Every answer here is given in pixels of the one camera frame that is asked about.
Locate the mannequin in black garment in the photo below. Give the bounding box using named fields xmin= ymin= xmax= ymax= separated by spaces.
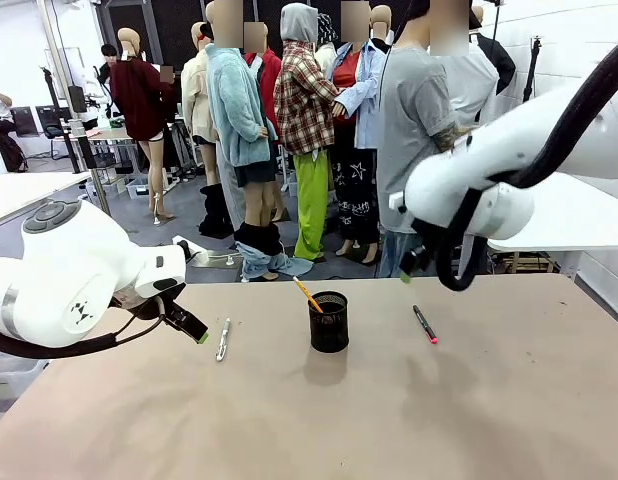
xmin=468 ymin=4 xmax=518 ymax=126

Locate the black mesh pen holder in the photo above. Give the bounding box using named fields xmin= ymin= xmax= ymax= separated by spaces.
xmin=307 ymin=290 xmax=351 ymax=353

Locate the mannequin in maroon sweater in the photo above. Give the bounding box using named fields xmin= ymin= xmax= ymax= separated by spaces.
xmin=109 ymin=26 xmax=176 ymax=227

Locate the white table with legs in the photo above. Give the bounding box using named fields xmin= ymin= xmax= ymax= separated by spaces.
xmin=487 ymin=185 xmax=618 ymax=281

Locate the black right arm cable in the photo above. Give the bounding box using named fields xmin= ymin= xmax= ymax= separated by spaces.
xmin=435 ymin=34 xmax=618 ymax=293

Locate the yellow pencil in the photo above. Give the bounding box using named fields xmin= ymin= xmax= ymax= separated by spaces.
xmin=292 ymin=275 xmax=325 ymax=314

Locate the tattooed person forearm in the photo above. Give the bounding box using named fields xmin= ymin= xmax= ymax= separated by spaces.
xmin=430 ymin=121 xmax=474 ymax=155

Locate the seated person in white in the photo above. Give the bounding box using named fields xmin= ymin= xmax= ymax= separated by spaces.
xmin=0 ymin=84 xmax=29 ymax=174

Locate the mannequin in cream jacket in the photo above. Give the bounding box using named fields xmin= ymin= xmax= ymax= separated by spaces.
xmin=180 ymin=20 xmax=221 ymax=237

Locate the white side table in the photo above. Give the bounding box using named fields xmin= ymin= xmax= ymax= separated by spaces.
xmin=0 ymin=171 xmax=93 ymax=229

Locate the person in grey t-shirt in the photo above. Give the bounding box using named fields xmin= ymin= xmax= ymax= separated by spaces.
xmin=375 ymin=0 xmax=501 ymax=279

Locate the mannequin in plaid shirt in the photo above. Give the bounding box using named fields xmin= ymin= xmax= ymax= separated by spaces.
xmin=272 ymin=2 xmax=341 ymax=263

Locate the white pen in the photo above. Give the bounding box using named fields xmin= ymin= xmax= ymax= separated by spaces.
xmin=215 ymin=316 xmax=232 ymax=363

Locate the black-haired standing person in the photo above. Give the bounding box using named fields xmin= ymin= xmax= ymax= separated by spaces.
xmin=96 ymin=43 xmax=121 ymax=89

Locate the mannequin in blue fleece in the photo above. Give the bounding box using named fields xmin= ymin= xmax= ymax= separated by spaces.
xmin=204 ymin=0 xmax=315 ymax=284

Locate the wooden pallet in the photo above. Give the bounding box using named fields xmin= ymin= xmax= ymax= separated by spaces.
xmin=492 ymin=249 xmax=565 ymax=275

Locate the grey storage bin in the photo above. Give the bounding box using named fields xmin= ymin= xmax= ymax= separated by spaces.
xmin=124 ymin=176 xmax=153 ymax=202

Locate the black light stand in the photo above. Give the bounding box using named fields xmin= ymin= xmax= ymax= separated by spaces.
xmin=521 ymin=34 xmax=546 ymax=104

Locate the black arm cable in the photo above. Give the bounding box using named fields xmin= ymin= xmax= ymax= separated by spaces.
xmin=435 ymin=34 xmax=618 ymax=293
xmin=0 ymin=295 xmax=168 ymax=361

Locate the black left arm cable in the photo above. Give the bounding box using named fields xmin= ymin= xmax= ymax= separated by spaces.
xmin=0 ymin=295 xmax=168 ymax=361

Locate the mannequin in blue shirt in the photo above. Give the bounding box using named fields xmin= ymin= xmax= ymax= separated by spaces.
xmin=326 ymin=0 xmax=390 ymax=266

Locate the black office chair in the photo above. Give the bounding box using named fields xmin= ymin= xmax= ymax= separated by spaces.
xmin=34 ymin=104 xmax=70 ymax=162

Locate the black tripod stand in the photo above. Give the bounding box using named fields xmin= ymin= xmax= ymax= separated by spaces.
xmin=38 ymin=65 xmax=86 ymax=175

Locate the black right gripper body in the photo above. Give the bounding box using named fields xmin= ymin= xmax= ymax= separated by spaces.
xmin=400 ymin=218 xmax=443 ymax=277

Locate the black marker pink cap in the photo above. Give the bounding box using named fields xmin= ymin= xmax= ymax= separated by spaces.
xmin=412 ymin=304 xmax=439 ymax=346

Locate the mannequin in red jacket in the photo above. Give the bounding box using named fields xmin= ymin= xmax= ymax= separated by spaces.
xmin=242 ymin=21 xmax=290 ymax=224

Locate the white plastic crate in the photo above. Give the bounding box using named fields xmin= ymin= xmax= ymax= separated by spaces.
xmin=0 ymin=348 xmax=51 ymax=426

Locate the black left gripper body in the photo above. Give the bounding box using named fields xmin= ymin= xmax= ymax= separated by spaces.
xmin=110 ymin=282 xmax=191 ymax=327

